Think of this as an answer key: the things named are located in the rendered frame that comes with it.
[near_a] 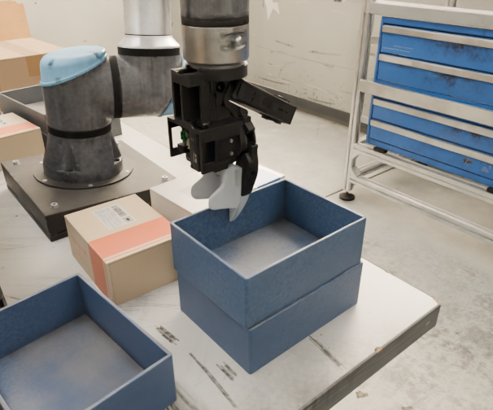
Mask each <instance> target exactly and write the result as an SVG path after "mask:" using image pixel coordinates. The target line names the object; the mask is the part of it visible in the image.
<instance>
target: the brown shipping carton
mask: <svg viewBox="0 0 493 410"><path fill-rule="evenodd" d="M60 49H63V48H62V47H59V46H55V45H52V44H49V43H46V42H43V41H39V40H36V39H33V38H31V37H30V38H22V39H15V40H9V41H0V92H3V91H8V90H12V89H20V88H24V87H29V86H33V85H40V80H41V73H40V62H41V59H42V57H43V56H44V55H46V54H48V53H50V52H52V51H55V50H60ZM0 110H1V111H2V107H1V103H0Z"/></svg>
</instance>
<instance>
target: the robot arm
mask: <svg viewBox="0 0 493 410"><path fill-rule="evenodd" d="M180 9H181V39H182V53H183V54H180V45H179V44H178V43H177V42H176V41H175V40H174V39H173V37H172V29H171V3H170V0H123V10H124V37H123V38H122V39H121V40H120V42H119V43H118V44H117V51H118V55H107V52H106V50H105V48H103V47H101V46H74V47H68V48H63V49H60V50H55V51H52V52H50V53H48V54H46V55H44V56H43V57H42V59H41V62H40V73H41V80H40V85H41V87H42V93H43V99H44V105H45V111H46V123H47V128H48V139H47V143H46V150H45V154H44V158H43V170H44V174H45V175H46V176H47V177H49V178H50V179H52V180H54V181H59V182H63V183H71V184H85V183H93V182H98V181H104V180H106V179H109V178H112V177H114V176H116V175H117V174H119V173H120V172H121V171H122V170H123V168H124V165H123V157H122V154H121V153H120V149H119V147H118V145H117V143H116V140H115V138H114V135H113V133H112V131H111V119H115V118H131V117H147V116H157V117H162V116H167V121H168V140H169V150H170V157H173V156H177V155H182V154H185V157H186V160H188V161H190V167H191V168H192V169H193V170H195V171H197V172H201V174H202V177H201V178H200V179H199V180H197V181H196V182H195V183H194V184H193V185H192V187H191V191H190V193H191V196H192V197H193V198H195V199H208V198H209V199H208V206H209V208H210V209H212V210H219V209H227V208H228V209H229V221H230V222H231V221H233V220H235V219H236V218H237V217H238V215H239V214H240V212H241V211H242V209H243V207H244V206H245V204H246V202H247V200H248V197H249V194H250V193H251V192H252V190H253V187H254V184H255V181H256V178H257V176H258V171H259V159H258V144H256V137H255V126H254V125H253V123H252V122H251V116H248V110H247V109H250V110H252V111H254V112H256V113H259V114H260V115H262V116H261V118H263V119H266V120H267V121H268V122H270V123H276V124H281V123H283V124H289V125H290V124H291V121H292V120H293V117H294V114H295V111H296V109H297V107H295V106H293V105H291V104H290V103H289V102H290V101H288V100H287V99H285V98H283V97H282V96H279V95H274V94H270V93H268V92H267V91H265V90H263V89H261V88H259V87H257V86H255V85H253V84H251V83H249V82H247V81H245V80H243V79H242V78H243V77H245V76H247V60H248V58H249V14H250V0H180ZM229 100H230V101H232V102H234V103H237V104H239V105H241V106H243V107H245V108H247V109H245V108H243V107H240V106H238V105H236V104H234V103H232V102H230V101H229ZM169 115H173V116H169ZM177 126H180V127H181V131H180V133H181V140H182V142H180V143H177V146H175V147H173V144H172V128H174V127H177ZM233 162H236V164H233Z"/></svg>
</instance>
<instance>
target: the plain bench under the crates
mask: <svg viewBox="0 0 493 410"><path fill-rule="evenodd" d="M120 123H121V129H122V135H119V136H115V137H114V138H115V140H116V141H119V140H121V141H123V142H125V143H126V144H128V145H129V146H131V147H132V148H133V149H134V150H136V151H138V152H139V153H141V154H142V155H144V156H146V157H147V158H148V159H150V160H151V161H152V162H154V163H155V164H157V165H159V166H160V167H161V168H163V169H164V170H166V171H167V172H169V173H170V174H172V175H173V176H174V177H176V178H178V177H183V176H185V175H187V174H190V173H192V172H196V171H195V170H193V169H192V168H191V167H190V161H188V160H186V157H185V156H183V155H177V156H173V157H170V150H169V148H168V147H167V146H165V145H163V144H161V143H160V142H157V141H156V140H155V139H153V138H151V137H149V136H147V135H145V134H144V133H142V132H140V131H138V130H136V129H135V128H133V127H131V126H130V125H128V124H126V123H124V122H123V121H120ZM360 261H362V262H363V268H362V274H361V280H360V291H359V297H358V303H357V304H356V305H354V306H353V307H351V308H349V309H348V310H346V311H345V312H344V313H342V314H341V315H339V316H337V317H336V318H334V319H333V320H332V321H330V322H329V323H327V324H326V325H324V326H322V327H321V328H320V329H318V330H317V331H316V332H314V333H313V334H311V335H309V336H308V337H306V338H305V339H304V340H302V341H301V342H299V343H297V344H296V345H294V346H293V347H292V348H290V349H289V350H287V351H285V352H284V353H282V354H281V355H279V356H278V357H277V358H275V359H274V360H272V361H271V362H269V363H268V364H266V365H265V366H264V367H262V368H261V369H259V370H257V371H256V372H254V373H253V374H248V373H247V372H246V371H245V370H244V369H243V368H242V367H241V366H240V365H239V364H238V363H237V362H235V361H234V360H233V359H232V358H231V357H230V356H229V355H228V354H227V353H226V352H225V351H224V350H223V349H221V348H220V347H219V346H218V345H217V344H216V343H215V342H214V341H213V340H212V339H211V338H210V337H208V336H207V335H206V334H205V333H204V332H203V331H202V330H201V329H200V328H199V327H198V326H197V325H196V324H195V323H194V322H193V321H192V320H191V319H190V318H189V317H188V316H187V315H186V314H185V313H184V312H183V311H181V306H180V296H179V287H178V280H176V281H173V282H171V283H168V284H167V285H165V286H161V287H160V288H158V289H155V290H152V291H151V292H148V293H146V294H143V295H141V296H139V297H136V298H135V299H132V300H129V301H128V302H126V303H122V304H121V305H119V306H118V307H119V308H120V309H121V310H122V311H123V312H125V313H126V314H127V315H128V316H130V317H131V318H132V319H133V320H134V321H135V322H137V323H138V324H139V325H140V326H141V327H142V328H143V329H144V330H145V331H146V332H148V333H149V334H150V335H151V336H152V337H153V338H155V339H156V340H157V341H158V342H160V343H161V344H162V345H163V346H164V347H165V348H167V349H168V350H169V351H170V352H171V353H172V361H173V368H174V377H175V384H176V393H177V400H176V401H175V402H174V403H172V404H171V405H169V406H168V407H167V408H165V409H164V410H330V409H331V408H332V407H333V406H334V405H336V404H337V403H338V402H340V401H341V400H342V399H344V398H345V397H346V396H347V395H349V394H350V393H351V392H352V391H353V390H355V389H356V388H357V387H358V386H360V385H361V384H362V383H364V382H365V381H366V380H368V379H369V378H370V377H372V376H373V375H374V374H375V373H376V372H377V371H379V370H380V369H381V368H383V367H384V366H385V365H386V364H388V363H389V362H390V361H392V360H393V359H394V358H395V357H396V356H397V355H399V354H400V353H401V352H403V351H404V350H405V349H407V348H408V347H409V346H411V345H412V344H413V343H414V342H415V341H416V340H418V339H419V338H420V337H422V336H423V335H424V334H426V333H427V332H428V331H429V330H431V329H432V328H434V327H435V326H436V323H437V319H438V314H439V310H440V307H441V305H440V304H439V303H438V302H437V301H436V300H435V298H434V297H432V296H430V295H429V294H427V293H425V292H424V291H422V290H419V289H418V288H416V287H415V286H412V285H411V284H409V283H407V282H406V281H404V280H402V279H400V278H399V277H397V276H395V275H393V274H392V273H389V272H387V271H386V270H385V269H383V268H381V267H379V266H377V265H376V264H374V263H372V262H370V261H368V260H367V259H365V258H363V257H362V256H361V259H360ZM76 273H79V274H80V275H82V276H83V277H84V278H85V279H86V280H88V281H89V282H90V283H91V284H92V285H93V286H95V287H96V288H97V289H98V290H100V289H99V288H98V287H97V286H96V285H95V284H94V282H93V281H92V279H91V278H90V277H89V275H88V274H87V273H86V272H85V270H84V269H83V268H82V267H81V266H80V265H79V263H78V262H77V261H76V259H75V258H74V257H73V255H72V249H71V246H70V242H69V237H65V238H62V239H59V240H57V241H54V242H51V241H50V240H49V238H48V237H47V236H46V235H45V234H44V233H43V232H42V231H41V229H40V228H39V227H38V225H37V224H36V223H35V221H34V220H33V219H32V218H31V216H30V215H29V214H28V213H27V212H26V211H25V210H24V208H23V207H22V206H21V205H20V203H19V202H18V201H17V199H16V198H15V197H14V195H13V194H12V193H11V192H10V191H9V189H8V188H7V183H6V181H5V177H4V174H3V171H1V172H0V286H1V288H2V292H3V295H4V297H5V299H6V301H7V305H9V304H11V303H14V302H16V301H18V300H20V299H22V298H24V297H26V296H29V295H31V294H33V293H35V292H37V291H39V290H42V289H44V288H46V287H47V286H51V285H53V284H55V283H56V282H58V281H61V280H63V279H65V278H67V277H70V276H71V275H73V274H76ZM100 291H101V290H100Z"/></svg>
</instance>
